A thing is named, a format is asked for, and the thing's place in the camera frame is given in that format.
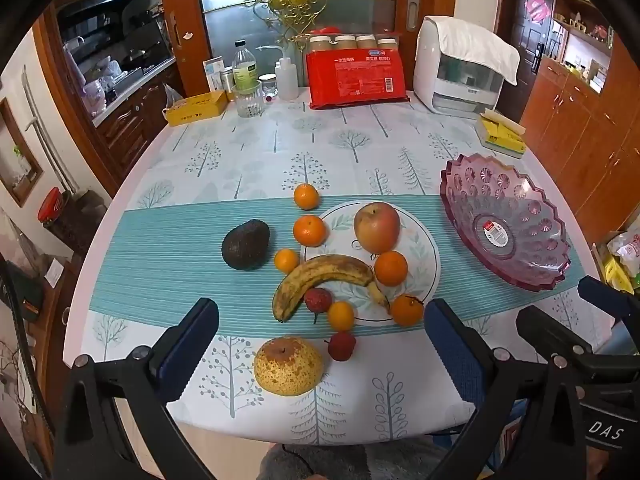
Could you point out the dark wooden door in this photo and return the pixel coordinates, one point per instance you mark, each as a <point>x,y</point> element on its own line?
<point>525,60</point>

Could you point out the small yellowish orange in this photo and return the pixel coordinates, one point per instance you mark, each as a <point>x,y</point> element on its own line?
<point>341,316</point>
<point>286,261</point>

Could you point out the white countertop appliance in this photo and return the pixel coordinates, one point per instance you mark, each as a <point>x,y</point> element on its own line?
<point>460,85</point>

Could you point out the plastic bottle green label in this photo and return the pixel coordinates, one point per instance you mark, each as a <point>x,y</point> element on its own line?
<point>245,70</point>

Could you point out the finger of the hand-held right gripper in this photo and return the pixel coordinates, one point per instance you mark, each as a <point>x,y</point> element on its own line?
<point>597,291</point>
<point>547,329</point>

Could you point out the yellow cardboard box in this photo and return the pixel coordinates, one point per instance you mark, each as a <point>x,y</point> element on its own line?
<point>195,109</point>

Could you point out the speckled yellow pear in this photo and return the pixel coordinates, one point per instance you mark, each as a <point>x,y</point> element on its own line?
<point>289,367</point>

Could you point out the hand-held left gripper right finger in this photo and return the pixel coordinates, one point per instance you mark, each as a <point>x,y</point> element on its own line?
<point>455,355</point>

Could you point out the pink glass fruit bowl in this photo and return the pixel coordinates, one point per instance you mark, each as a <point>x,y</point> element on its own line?
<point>530,205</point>

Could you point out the tree print tablecloth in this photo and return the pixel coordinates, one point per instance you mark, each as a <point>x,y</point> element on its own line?
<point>350,140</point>

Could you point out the white towel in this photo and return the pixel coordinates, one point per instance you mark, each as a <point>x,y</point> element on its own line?
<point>475,42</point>

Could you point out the clear glass cup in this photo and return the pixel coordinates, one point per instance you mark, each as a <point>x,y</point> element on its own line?
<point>247,102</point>

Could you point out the wooden picture frame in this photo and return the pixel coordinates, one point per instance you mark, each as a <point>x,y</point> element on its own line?
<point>20,160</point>

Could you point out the red yellow apple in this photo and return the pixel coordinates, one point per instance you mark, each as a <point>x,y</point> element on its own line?
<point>377,227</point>

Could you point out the metal can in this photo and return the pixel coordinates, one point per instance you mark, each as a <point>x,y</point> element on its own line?
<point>227,80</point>

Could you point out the red lychee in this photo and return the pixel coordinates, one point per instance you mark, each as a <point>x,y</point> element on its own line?
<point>342,346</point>
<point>318,299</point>

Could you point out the wooden kitchen cabinet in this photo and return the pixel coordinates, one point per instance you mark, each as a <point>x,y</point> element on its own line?
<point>135,120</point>

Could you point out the white carton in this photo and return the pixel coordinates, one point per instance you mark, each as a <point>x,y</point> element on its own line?
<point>212,72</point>

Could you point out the white squeeze bottle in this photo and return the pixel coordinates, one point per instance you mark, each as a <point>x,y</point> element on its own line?
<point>286,80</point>

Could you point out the yellow packet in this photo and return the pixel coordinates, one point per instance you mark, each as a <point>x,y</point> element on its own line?
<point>612,270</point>

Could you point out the red plastic packet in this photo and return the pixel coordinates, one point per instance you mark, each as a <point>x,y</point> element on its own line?
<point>357,77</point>

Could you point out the white plastic bag red print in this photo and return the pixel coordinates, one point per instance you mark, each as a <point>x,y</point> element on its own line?
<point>627,250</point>

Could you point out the spotted ripe banana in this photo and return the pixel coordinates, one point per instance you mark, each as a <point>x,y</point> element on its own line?
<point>320,270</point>

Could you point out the wooden wall cabinet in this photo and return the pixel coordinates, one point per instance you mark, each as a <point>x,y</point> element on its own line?
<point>580,135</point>

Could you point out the mandarin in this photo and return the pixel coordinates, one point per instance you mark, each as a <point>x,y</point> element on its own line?
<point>306,196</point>
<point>309,230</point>
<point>406,311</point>
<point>391,268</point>

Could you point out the small glass jar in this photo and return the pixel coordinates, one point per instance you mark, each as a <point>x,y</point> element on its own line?
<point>268,89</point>

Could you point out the wrapped pack of jars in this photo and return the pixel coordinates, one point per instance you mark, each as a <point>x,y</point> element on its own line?
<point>355,41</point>

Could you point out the red lid jar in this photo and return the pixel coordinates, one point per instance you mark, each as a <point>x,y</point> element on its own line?
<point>52,205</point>

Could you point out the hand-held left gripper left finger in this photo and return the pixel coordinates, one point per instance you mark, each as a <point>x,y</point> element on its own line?
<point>184,357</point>

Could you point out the dark avocado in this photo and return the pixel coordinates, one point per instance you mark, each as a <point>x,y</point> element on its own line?
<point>245,245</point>

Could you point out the open shelf with items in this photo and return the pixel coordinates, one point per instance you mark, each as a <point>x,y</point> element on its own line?
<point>585,35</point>

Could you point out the yellow tissue box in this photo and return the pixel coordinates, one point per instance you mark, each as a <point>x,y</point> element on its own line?
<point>500,135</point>

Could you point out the teal striped placemat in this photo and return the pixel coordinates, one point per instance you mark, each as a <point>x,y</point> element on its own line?
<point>150,260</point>

